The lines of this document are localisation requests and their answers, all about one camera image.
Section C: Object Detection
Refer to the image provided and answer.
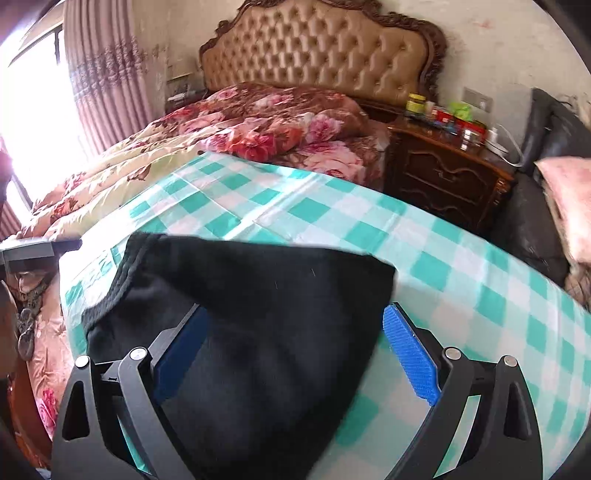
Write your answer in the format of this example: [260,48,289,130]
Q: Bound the black pants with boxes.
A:
[81,232,396,479]

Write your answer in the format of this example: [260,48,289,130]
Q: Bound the brown patterned folded blanket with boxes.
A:
[542,184,591,310]

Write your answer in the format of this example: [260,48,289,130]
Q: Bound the far side bedside table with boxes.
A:
[164,72,207,114]

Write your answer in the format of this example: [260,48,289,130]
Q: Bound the black leather armchair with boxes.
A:
[489,88,590,286]

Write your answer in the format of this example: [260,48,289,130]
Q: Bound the pink curtain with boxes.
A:
[1,1,155,238]

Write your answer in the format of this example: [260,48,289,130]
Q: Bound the pink floral pillow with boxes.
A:
[536,157,590,264]

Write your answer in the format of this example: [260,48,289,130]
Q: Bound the dark wooden nightstand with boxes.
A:
[360,100,516,238]

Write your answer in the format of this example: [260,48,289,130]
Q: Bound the floral red pink quilt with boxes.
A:
[6,81,392,439]

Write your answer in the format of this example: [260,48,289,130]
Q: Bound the round metal tin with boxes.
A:
[461,128,483,151]

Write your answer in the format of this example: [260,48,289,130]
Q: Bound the green crumpled bag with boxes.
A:
[448,101,474,122]

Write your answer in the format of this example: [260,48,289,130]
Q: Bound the yellow lidded jar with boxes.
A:
[406,93,426,117]

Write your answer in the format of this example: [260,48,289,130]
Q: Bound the tufted tan leather headboard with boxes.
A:
[199,1,447,109]

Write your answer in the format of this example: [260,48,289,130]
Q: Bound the white charger with cable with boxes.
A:
[485,123,525,168]

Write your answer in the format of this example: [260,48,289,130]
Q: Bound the wall power outlet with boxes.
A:
[462,87,493,113]

